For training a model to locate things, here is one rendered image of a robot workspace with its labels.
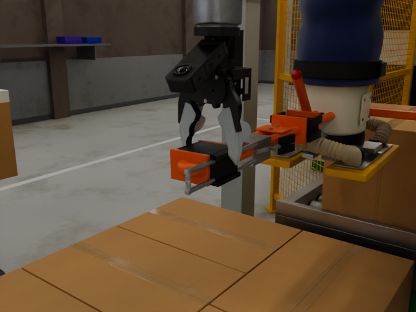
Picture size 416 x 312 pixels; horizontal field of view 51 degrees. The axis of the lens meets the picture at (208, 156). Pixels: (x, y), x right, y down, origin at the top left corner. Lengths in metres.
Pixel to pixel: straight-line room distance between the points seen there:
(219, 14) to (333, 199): 1.19
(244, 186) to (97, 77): 5.51
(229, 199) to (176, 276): 1.47
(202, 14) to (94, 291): 0.92
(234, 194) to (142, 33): 6.27
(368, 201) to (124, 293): 0.91
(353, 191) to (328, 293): 0.49
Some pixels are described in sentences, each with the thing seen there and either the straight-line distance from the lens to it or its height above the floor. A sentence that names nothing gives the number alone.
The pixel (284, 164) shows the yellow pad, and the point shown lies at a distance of 1.14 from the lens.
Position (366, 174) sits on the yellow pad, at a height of 0.95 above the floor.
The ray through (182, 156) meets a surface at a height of 1.07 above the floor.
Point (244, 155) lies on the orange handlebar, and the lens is 0.76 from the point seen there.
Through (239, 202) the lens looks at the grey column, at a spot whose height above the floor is 0.25.
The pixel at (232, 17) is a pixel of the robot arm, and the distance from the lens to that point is 0.67.
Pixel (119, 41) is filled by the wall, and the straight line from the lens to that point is 8.29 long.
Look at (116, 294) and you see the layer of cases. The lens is 1.33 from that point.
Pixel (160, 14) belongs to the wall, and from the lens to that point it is 9.12.
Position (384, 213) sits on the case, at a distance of 1.70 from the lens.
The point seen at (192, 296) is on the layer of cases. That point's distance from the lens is 1.30.
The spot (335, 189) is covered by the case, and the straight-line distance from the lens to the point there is 1.73.
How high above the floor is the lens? 1.25
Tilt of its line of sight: 15 degrees down
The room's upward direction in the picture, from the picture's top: straight up
